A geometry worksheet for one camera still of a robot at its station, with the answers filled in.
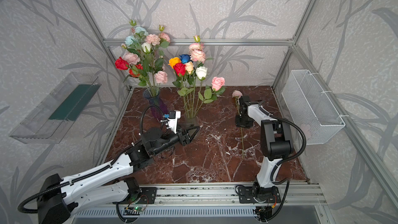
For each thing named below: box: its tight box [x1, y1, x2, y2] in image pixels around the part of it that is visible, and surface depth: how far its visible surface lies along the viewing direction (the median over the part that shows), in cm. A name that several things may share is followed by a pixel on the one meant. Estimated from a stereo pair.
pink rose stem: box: [194, 76, 226, 116], surface depth 69 cm
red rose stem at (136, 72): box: [128, 63, 144, 78], surface depth 79 cm
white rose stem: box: [195, 65, 208, 118], surface depth 69 cm
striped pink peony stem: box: [188, 35, 206, 117], surface depth 72 cm
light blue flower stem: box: [124, 19, 149, 56], surface depth 82 cm
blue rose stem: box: [179, 53, 191, 64], surface depth 75 cm
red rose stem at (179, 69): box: [172, 62, 190, 118], surface depth 68 cm
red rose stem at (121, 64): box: [115, 56, 130, 70], surface depth 71 cm
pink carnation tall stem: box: [144, 33, 162, 88], surface depth 81 cm
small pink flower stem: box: [154, 70, 168, 96], surface depth 84 cm
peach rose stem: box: [185, 61, 196, 117], surface depth 71 cm
